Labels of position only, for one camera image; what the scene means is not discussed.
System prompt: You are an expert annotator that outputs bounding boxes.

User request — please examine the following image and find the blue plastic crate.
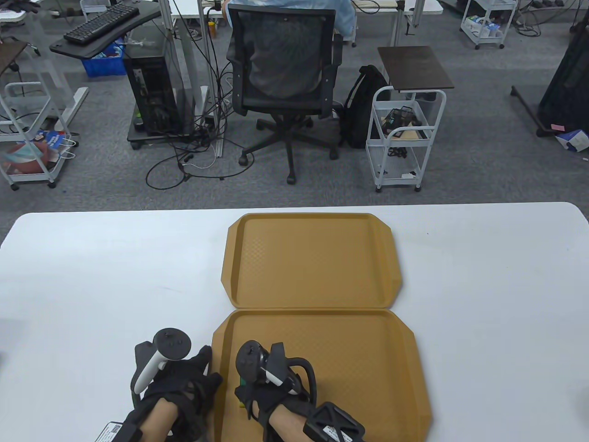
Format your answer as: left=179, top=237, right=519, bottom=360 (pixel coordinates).
left=82, top=39, right=127, bottom=77

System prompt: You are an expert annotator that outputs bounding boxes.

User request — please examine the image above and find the grey left hand controller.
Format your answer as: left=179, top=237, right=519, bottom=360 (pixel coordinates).
left=131, top=328, right=192, bottom=394

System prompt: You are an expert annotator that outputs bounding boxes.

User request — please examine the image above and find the brown plastic food tray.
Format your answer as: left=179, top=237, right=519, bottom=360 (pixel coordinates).
left=212, top=309, right=432, bottom=442
left=221, top=213, right=403, bottom=309

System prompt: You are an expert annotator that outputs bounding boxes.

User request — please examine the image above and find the grey right hand controller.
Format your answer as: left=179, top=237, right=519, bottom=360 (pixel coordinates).
left=236, top=341, right=318, bottom=401

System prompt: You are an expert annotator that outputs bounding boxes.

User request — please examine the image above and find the red and teal bag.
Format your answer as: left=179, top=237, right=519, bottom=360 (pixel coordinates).
left=0, top=140, right=60, bottom=174

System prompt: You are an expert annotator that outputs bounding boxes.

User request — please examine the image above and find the person's left hand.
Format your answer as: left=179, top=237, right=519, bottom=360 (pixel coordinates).
left=133, top=345, right=224, bottom=442

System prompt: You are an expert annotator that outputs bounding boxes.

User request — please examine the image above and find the black keyboard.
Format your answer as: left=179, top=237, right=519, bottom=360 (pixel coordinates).
left=64, top=2, right=140, bottom=46

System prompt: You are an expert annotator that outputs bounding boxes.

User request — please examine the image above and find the white and blue box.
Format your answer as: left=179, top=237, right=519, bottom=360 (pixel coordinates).
left=554, top=130, right=589, bottom=153

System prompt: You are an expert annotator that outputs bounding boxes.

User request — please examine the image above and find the black curved desk top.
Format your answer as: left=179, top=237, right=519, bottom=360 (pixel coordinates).
left=49, top=0, right=162, bottom=59

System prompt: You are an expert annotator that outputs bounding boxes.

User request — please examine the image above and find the person's left forearm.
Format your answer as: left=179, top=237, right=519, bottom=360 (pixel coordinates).
left=120, top=397, right=185, bottom=442

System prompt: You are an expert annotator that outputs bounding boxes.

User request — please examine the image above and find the black mesh office chair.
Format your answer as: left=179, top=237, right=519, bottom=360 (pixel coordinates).
left=226, top=6, right=345, bottom=185

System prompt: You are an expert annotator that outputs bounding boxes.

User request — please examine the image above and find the blue paper bag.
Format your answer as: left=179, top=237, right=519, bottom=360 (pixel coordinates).
left=35, top=130, right=76, bottom=159

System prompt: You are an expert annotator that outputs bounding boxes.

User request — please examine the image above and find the white desk leg frame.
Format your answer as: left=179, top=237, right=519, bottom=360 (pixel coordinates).
left=23, top=0, right=90, bottom=134

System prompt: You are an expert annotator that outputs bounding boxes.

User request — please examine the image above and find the person's right hand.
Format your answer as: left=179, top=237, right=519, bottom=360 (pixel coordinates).
left=235, top=382, right=319, bottom=442

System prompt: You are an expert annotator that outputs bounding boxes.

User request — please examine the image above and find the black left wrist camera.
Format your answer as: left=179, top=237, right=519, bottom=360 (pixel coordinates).
left=94, top=421, right=141, bottom=442

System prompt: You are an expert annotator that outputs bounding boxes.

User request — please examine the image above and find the white rolling cart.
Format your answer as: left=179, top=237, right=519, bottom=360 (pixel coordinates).
left=0, top=82, right=72, bottom=190
left=366, top=88, right=447, bottom=192
left=461, top=0, right=518, bottom=50

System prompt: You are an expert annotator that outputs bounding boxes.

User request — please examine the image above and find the person's right forearm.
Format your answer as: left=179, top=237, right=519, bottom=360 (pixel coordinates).
left=265, top=405, right=323, bottom=442

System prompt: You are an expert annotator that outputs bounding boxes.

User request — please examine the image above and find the grey hand controller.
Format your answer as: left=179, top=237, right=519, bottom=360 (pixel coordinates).
left=131, top=328, right=192, bottom=394
left=236, top=341, right=318, bottom=401

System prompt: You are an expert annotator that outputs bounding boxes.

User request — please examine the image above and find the black floor cable tangle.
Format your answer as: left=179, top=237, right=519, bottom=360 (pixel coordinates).
left=146, top=60, right=254, bottom=189

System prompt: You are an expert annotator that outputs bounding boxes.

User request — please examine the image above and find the black computer trolley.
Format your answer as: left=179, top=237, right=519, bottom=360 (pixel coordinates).
left=127, top=117, right=217, bottom=150

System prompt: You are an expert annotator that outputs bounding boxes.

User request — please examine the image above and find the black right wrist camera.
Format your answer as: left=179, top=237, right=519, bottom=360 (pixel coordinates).
left=303, top=402, right=366, bottom=442

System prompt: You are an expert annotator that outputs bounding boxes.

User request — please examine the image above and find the dark brown side table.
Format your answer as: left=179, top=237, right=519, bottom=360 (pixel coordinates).
left=377, top=45, right=455, bottom=93
left=0, top=39, right=28, bottom=74

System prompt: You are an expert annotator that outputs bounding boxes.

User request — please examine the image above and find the black wire basket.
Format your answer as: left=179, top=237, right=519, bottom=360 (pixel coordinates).
left=381, top=107, right=422, bottom=137

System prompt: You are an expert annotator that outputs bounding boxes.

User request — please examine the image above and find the white office desk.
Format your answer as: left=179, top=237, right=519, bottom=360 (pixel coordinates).
left=170, top=0, right=445, bottom=116

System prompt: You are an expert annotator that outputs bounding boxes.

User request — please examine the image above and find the black covered stand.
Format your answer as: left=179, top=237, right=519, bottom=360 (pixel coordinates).
left=511, top=18, right=589, bottom=138

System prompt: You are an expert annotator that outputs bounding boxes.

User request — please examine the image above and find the black computer tower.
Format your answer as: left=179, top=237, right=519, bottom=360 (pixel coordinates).
left=123, top=45, right=180, bottom=136

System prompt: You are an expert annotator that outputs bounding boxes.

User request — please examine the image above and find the black backpack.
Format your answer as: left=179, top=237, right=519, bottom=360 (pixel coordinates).
left=340, top=64, right=392, bottom=149

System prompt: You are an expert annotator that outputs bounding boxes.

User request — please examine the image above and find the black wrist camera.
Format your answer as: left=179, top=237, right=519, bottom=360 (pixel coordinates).
left=303, top=402, right=366, bottom=442
left=94, top=421, right=141, bottom=442

